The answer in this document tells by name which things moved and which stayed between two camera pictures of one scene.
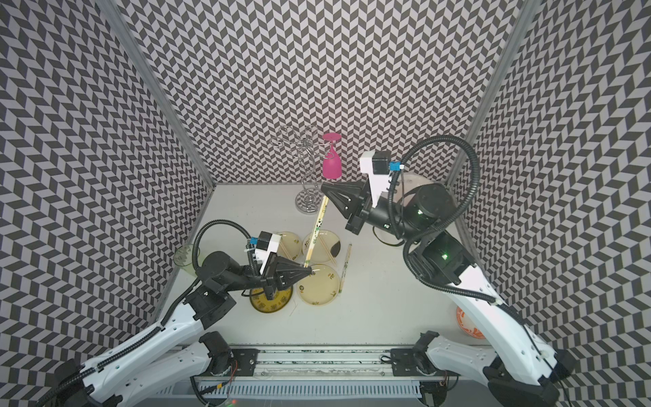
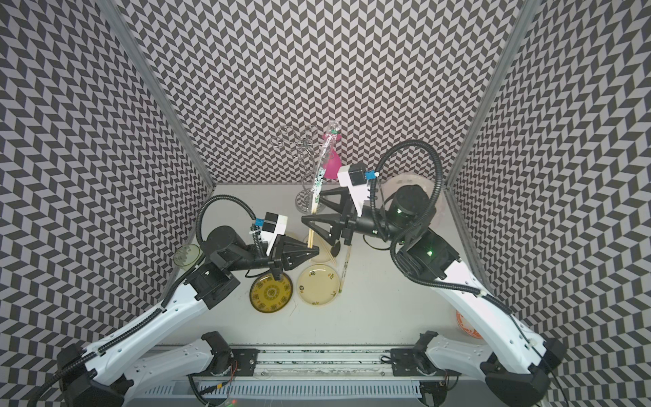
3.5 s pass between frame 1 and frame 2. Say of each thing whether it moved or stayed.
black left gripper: moved
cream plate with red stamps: stayed
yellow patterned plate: stayed
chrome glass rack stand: stayed
